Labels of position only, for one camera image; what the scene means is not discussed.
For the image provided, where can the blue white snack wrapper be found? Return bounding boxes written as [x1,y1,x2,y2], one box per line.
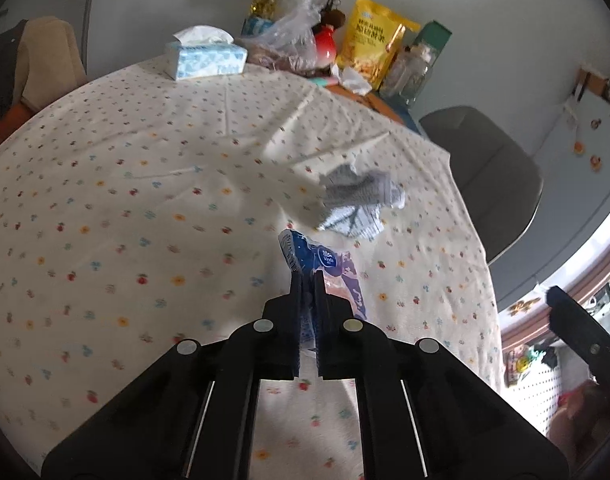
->
[278,229,367,358]

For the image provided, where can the person right hand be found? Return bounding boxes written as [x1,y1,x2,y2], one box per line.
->
[547,380,610,472]

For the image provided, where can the grey upholstered chair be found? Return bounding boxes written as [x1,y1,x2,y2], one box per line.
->
[420,105,544,263]

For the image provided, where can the white fridge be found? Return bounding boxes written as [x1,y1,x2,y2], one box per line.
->
[491,93,610,311]

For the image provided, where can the floral dotted tablecloth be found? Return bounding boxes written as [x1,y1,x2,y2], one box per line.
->
[0,59,503,469]

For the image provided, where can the clear glass jar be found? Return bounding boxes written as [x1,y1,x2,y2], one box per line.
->
[380,42,436,105]

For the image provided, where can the green tall box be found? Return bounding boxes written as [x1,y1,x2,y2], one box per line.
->
[410,21,451,84]

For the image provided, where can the crumpled white tissue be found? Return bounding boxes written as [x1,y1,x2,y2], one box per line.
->
[330,64,372,96]

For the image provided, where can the yellow snack bag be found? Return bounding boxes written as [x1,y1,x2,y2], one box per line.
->
[335,0,421,90]

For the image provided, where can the blue white tissue box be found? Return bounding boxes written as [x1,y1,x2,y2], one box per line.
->
[164,25,247,81]

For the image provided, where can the red white peach ornament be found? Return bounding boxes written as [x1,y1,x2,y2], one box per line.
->
[313,9,345,68]

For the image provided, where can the clear plastic bag on table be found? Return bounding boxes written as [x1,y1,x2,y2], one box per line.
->
[237,0,320,75]

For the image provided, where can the cooking oil bottle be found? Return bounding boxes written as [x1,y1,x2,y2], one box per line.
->
[241,0,278,37]

